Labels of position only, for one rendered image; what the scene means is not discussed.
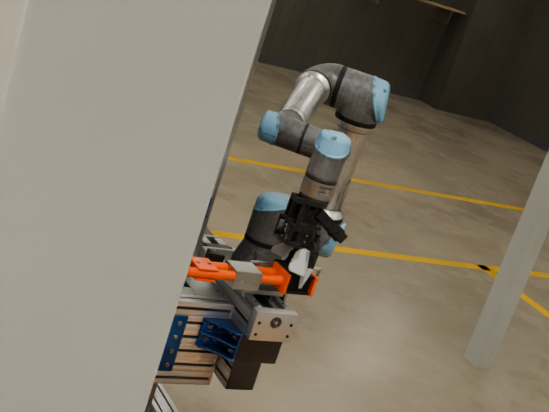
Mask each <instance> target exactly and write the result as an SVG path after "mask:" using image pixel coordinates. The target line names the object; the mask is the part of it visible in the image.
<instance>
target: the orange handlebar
mask: <svg viewBox="0 0 549 412"><path fill-rule="evenodd" d="M257 268H258V269H259V270H260V271H261V272H262V274H263V276H262V279H261V284H278V285H281V284H283V277H282V276H281V275H275V269H274V268H271V267H263V266H257ZM187 276H189V277H193V278H194V279H195V280H199V281H208V282H216V281H215V280H214V279H217V280H235V279H236V275H235V272H234V271H228V264H227V263H224V262H211V261H210V260H209V259H208V258H205V257H192V260H191V263H190V268H189V270H188V273H187Z"/></svg>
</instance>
